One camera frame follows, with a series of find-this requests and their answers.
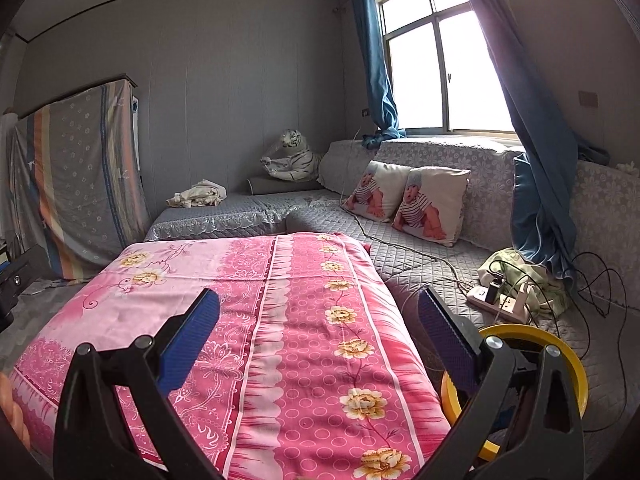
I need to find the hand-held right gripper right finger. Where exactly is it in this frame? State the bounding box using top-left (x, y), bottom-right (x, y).
top-left (419, 287), bottom-right (585, 480)

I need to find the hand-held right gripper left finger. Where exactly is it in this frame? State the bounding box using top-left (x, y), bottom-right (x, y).
top-left (54, 289), bottom-right (221, 480)

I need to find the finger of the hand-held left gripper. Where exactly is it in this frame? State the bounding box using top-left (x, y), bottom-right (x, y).
top-left (0, 245), bottom-right (48, 333)

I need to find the yellow rimmed trash bin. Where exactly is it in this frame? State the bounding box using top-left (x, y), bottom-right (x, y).
top-left (440, 324), bottom-right (590, 463)

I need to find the person's left hand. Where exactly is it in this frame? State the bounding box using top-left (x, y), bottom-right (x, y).
top-left (0, 375), bottom-right (33, 461)

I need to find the white power strip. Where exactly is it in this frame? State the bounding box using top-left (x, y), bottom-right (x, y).
top-left (467, 285), bottom-right (531, 325)

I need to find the green cloth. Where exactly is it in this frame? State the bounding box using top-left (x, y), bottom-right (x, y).
top-left (475, 247), bottom-right (571, 318)

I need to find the grey quilted sofa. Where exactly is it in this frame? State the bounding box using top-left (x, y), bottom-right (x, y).
top-left (144, 137), bottom-right (640, 441)

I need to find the pink floral blanket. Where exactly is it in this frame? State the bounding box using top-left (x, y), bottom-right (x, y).
top-left (7, 232), bottom-right (453, 480)

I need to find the striped sheet covered wardrobe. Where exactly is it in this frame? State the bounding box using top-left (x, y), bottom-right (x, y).
top-left (12, 75), bottom-right (151, 281)

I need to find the baby print pillow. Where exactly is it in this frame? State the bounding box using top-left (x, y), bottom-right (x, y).
top-left (391, 166), bottom-right (472, 247)
top-left (342, 160), bottom-right (413, 223)

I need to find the cream crumpled cloth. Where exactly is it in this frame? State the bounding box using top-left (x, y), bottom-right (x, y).
top-left (166, 179), bottom-right (227, 208)

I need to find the blue curtain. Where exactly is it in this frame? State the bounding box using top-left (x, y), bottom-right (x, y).
top-left (350, 0), bottom-right (407, 148)
top-left (450, 0), bottom-right (581, 281)

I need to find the grey pillow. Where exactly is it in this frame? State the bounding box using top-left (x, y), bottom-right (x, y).
top-left (246, 176), bottom-right (326, 196)

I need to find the white tiger plush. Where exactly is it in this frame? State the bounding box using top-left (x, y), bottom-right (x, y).
top-left (260, 129), bottom-right (323, 182)

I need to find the window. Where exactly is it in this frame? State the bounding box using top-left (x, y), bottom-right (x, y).
top-left (377, 0), bottom-right (521, 136)

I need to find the white cable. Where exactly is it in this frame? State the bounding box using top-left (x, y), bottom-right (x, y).
top-left (340, 127), bottom-right (481, 301)

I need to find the black cable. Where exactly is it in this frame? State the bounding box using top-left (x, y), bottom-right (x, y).
top-left (490, 252), bottom-right (628, 433)

